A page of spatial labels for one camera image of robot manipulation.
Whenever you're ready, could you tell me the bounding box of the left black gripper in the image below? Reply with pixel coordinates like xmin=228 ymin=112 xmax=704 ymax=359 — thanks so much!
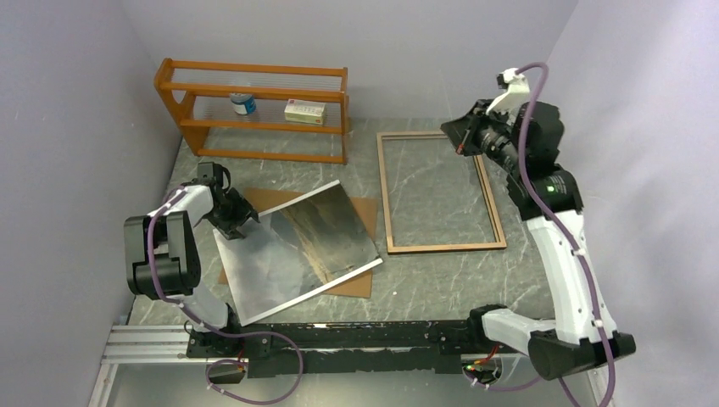
xmin=205 ymin=187 xmax=259 ymax=240

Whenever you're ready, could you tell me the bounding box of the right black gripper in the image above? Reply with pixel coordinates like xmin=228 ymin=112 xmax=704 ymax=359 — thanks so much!
xmin=441 ymin=98 xmax=527 ymax=174

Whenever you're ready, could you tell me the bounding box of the landscape photo print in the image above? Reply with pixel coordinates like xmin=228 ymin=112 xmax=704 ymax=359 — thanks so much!
xmin=215 ymin=181 xmax=382 ymax=326

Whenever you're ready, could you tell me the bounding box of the picture frame black and wood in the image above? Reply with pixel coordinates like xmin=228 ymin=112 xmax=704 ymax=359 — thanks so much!
xmin=376 ymin=131 xmax=508 ymax=255

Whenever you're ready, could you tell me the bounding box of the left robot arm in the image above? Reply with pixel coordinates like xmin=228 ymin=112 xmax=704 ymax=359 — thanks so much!
xmin=123 ymin=162 xmax=259 ymax=356

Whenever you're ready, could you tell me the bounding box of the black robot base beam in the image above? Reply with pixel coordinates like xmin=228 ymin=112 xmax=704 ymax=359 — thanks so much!
xmin=186 ymin=318 xmax=515 ymax=378

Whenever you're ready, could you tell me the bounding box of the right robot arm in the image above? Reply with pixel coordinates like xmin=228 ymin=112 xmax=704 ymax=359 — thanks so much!
xmin=440 ymin=99 xmax=636 ymax=380

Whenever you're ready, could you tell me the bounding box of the blue white small jar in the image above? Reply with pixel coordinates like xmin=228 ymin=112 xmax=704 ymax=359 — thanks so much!
xmin=229 ymin=92 xmax=256 ymax=115

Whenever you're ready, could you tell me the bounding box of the orange wooden shelf rack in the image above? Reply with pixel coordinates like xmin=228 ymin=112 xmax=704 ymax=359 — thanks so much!
xmin=153 ymin=58 xmax=349 ymax=164

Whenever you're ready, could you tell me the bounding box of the white cream small box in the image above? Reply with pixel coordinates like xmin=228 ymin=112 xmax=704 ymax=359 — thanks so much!
xmin=284 ymin=99 xmax=326 ymax=125

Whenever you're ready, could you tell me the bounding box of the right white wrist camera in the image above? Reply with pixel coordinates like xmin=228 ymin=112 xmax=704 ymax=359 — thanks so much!
xmin=485 ymin=68 xmax=530 ymax=114

